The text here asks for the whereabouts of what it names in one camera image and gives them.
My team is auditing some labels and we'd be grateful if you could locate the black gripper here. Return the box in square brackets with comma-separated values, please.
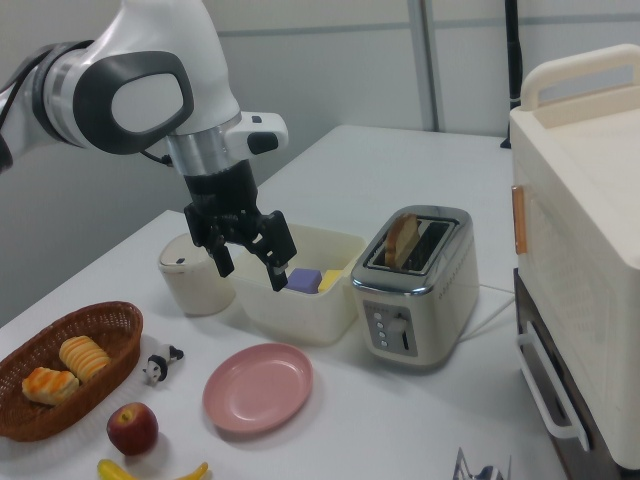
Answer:
[182, 159, 298, 293]

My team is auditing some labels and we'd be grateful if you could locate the brown toast bread slice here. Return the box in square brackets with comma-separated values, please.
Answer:
[384, 212, 422, 267]

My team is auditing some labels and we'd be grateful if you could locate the pink round plate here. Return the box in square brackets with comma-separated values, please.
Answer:
[201, 342, 315, 435]

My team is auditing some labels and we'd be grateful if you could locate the striped orange bread roll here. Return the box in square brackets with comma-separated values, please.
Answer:
[58, 334, 112, 384]

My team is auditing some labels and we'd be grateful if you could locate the square glazed bread bun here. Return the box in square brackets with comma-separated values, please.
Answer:
[20, 365, 81, 407]

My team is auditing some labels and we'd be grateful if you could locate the purple cube block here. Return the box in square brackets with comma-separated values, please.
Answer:
[285, 267, 322, 296]

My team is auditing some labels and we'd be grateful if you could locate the small cream lidded bin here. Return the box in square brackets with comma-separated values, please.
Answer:
[157, 232, 237, 317]

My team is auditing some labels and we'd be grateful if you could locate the white plastic storage box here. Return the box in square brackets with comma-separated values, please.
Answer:
[230, 222, 368, 348]

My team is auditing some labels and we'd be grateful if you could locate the yellow cube block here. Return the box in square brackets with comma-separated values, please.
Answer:
[318, 269, 346, 294]

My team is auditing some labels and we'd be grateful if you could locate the brown wicker basket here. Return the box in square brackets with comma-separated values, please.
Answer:
[0, 300, 145, 444]

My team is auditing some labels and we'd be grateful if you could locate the small panda figurine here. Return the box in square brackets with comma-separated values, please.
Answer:
[142, 344, 186, 387]

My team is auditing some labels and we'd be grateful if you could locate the cream and chrome toaster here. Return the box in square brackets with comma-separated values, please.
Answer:
[349, 204, 481, 373]

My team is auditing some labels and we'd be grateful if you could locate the red apple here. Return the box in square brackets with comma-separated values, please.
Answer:
[105, 401, 160, 457]

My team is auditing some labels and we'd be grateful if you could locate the yellow banana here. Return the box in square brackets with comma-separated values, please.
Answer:
[96, 458, 210, 480]

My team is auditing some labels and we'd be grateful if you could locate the black vertical pole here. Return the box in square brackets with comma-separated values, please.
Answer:
[500, 0, 524, 149]

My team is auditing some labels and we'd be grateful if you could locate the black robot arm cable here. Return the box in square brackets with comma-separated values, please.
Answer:
[139, 148, 177, 169]

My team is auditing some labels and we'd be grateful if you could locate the white toaster power cable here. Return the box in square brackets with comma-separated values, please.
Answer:
[456, 281, 517, 344]

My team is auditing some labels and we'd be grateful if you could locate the cream cabinet with handle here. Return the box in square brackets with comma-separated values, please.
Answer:
[509, 43, 640, 472]

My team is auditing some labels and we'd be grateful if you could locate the brown drawer with white handle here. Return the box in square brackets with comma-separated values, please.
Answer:
[512, 267, 632, 480]

